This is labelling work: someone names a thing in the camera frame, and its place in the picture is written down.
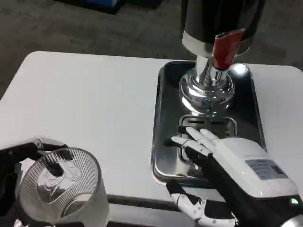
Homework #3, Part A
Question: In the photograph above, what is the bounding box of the clear ribbed glass cup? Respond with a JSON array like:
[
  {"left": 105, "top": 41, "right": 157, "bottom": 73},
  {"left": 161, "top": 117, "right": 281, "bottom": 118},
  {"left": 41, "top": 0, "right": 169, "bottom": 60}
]
[{"left": 15, "top": 147, "right": 109, "bottom": 225}]

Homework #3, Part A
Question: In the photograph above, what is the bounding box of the white table frame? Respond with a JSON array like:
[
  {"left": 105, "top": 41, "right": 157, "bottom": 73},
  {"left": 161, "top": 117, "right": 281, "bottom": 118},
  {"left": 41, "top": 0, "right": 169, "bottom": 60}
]
[{"left": 107, "top": 195, "right": 202, "bottom": 227}]

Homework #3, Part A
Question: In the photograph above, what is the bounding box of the steel drip tray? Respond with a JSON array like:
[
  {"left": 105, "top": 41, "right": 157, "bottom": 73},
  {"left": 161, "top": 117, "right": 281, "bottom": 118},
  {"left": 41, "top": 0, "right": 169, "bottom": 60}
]
[{"left": 151, "top": 60, "right": 267, "bottom": 187}]

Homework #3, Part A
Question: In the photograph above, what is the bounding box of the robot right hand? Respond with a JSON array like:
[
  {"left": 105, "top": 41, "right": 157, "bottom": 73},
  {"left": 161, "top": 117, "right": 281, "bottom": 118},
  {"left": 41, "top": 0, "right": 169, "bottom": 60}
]
[{"left": 164, "top": 126, "right": 303, "bottom": 227}]

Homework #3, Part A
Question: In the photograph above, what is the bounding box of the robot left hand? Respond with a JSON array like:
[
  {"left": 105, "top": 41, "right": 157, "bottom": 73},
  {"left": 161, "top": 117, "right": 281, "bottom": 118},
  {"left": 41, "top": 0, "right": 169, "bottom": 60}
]
[{"left": 0, "top": 135, "right": 73, "bottom": 227}]

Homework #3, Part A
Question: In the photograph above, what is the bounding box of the black and steel drink dispenser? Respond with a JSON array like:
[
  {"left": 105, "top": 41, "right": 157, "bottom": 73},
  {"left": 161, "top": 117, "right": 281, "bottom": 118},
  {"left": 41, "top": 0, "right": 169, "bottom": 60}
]
[{"left": 178, "top": 0, "right": 265, "bottom": 118}]

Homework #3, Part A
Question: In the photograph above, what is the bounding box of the red tap lever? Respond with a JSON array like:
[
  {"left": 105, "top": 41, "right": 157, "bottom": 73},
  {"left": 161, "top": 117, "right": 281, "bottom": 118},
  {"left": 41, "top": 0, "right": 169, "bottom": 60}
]
[{"left": 212, "top": 28, "right": 247, "bottom": 71}]

